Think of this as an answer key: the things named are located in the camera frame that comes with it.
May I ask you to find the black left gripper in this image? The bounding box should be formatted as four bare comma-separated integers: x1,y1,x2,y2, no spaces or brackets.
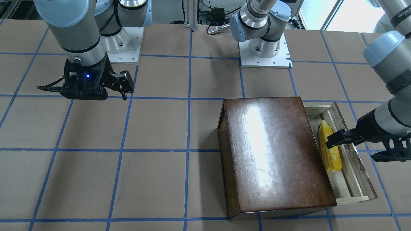
325,109,394,149

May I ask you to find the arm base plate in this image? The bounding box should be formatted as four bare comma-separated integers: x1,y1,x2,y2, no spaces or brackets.
238,34,293,68
101,27,144,64

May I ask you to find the dark brown wooden cabinet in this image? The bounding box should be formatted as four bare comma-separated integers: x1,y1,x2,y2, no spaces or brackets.
217,97,337,220

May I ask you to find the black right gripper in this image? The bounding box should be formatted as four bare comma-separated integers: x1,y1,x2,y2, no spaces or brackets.
64,54,135,101

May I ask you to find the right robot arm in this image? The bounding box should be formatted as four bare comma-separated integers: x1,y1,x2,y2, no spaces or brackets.
34,0,152,100

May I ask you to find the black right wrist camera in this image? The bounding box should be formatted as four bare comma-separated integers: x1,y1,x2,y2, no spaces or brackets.
36,72,109,100

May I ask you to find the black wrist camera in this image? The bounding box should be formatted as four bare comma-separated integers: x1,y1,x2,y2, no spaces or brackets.
36,72,109,100
371,133,411,162

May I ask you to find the light wooden drawer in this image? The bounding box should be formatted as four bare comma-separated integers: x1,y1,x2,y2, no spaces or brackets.
304,102,378,206

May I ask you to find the aluminium frame post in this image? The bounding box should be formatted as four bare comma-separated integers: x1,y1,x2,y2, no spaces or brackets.
183,0,198,31

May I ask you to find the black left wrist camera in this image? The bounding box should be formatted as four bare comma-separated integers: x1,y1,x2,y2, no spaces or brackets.
371,133,411,162

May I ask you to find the yellow corn cob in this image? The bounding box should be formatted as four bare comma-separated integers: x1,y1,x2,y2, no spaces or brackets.
318,120,342,172

